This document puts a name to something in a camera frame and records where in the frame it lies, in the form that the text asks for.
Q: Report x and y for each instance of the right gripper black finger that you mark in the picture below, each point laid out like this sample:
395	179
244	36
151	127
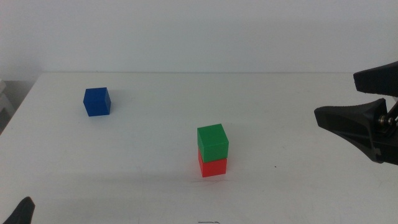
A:
351	123
377	81

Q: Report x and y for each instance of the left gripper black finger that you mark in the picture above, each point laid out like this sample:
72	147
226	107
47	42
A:
22	213

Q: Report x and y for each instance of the blue cube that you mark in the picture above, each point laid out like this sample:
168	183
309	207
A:
97	102

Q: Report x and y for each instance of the green cube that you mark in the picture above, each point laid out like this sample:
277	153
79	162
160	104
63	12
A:
213	141

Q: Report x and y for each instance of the red cube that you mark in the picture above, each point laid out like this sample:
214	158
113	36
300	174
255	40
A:
214	168

